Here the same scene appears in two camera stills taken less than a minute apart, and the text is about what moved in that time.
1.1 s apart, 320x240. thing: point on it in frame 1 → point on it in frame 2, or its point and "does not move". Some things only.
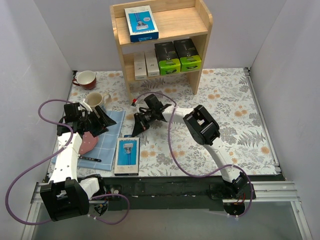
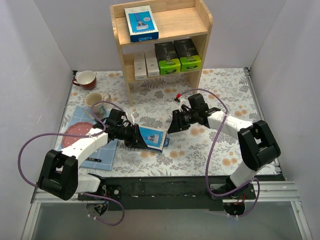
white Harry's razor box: [152, 64] does not move
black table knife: [91, 159] does not move
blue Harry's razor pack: [127, 157] → [154, 139]
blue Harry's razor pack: [141, 23] does not move
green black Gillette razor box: [168, 61] does not move
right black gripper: [141, 122] → [179, 121]
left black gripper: [93, 119] → [135, 135]
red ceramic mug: [87, 79] does not move
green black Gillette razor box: [189, 58] does not move
